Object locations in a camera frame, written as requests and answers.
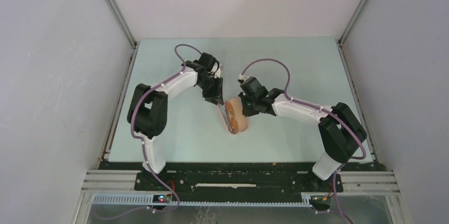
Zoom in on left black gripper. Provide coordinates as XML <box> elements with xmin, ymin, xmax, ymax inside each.
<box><xmin>198</xmin><ymin>76</ymin><xmax>224</xmax><ymax>106</ymax></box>

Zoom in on pink glasses case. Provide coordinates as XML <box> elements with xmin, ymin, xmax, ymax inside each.
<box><xmin>217</xmin><ymin>97</ymin><xmax>249</xmax><ymax>135</ymax></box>

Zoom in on orange tinted sunglasses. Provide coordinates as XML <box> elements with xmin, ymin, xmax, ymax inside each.
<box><xmin>224</xmin><ymin>101</ymin><xmax>239</xmax><ymax>134</ymax></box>

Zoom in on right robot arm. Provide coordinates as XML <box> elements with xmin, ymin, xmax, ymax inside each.
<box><xmin>238</xmin><ymin>75</ymin><xmax>367</xmax><ymax>191</ymax></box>

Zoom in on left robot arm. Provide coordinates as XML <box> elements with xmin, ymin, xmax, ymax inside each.
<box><xmin>127</xmin><ymin>52</ymin><xmax>224</xmax><ymax>191</ymax></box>

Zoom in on left controller board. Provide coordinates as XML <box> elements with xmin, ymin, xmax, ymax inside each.
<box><xmin>152</xmin><ymin>194</ymin><xmax>172</xmax><ymax>203</ymax></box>

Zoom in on controller board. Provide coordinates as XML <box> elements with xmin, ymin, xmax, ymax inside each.
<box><xmin>152</xmin><ymin>194</ymin><xmax>172</xmax><ymax>203</ymax></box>
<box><xmin>310</xmin><ymin>196</ymin><xmax>332</xmax><ymax>205</ymax></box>

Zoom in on right controller board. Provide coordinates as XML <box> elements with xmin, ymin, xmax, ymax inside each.
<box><xmin>310</xmin><ymin>196</ymin><xmax>332</xmax><ymax>205</ymax></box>

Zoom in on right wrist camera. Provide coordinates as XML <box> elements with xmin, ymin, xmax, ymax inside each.
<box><xmin>238</xmin><ymin>74</ymin><xmax>248</xmax><ymax>80</ymax></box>

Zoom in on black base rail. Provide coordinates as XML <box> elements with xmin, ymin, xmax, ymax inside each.
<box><xmin>134</xmin><ymin>162</ymin><xmax>343</xmax><ymax>202</ymax></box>

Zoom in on white cable duct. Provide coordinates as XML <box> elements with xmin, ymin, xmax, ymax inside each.
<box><xmin>92</xmin><ymin>193</ymin><xmax>312</xmax><ymax>208</ymax></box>

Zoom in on aluminium extrusion rail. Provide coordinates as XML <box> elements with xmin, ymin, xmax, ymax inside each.
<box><xmin>339</xmin><ymin>171</ymin><xmax>400</xmax><ymax>195</ymax></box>

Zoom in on left aluminium frame post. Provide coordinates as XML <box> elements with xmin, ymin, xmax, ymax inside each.
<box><xmin>105</xmin><ymin>0</ymin><xmax>137</xmax><ymax>48</ymax></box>

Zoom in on aluminium frame post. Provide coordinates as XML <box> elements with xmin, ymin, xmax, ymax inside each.
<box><xmin>105</xmin><ymin>0</ymin><xmax>137</xmax><ymax>48</ymax></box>
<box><xmin>338</xmin><ymin>0</ymin><xmax>370</xmax><ymax>46</ymax></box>

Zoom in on right aluminium frame post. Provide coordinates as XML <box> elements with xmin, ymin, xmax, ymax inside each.
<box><xmin>338</xmin><ymin>0</ymin><xmax>370</xmax><ymax>46</ymax></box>

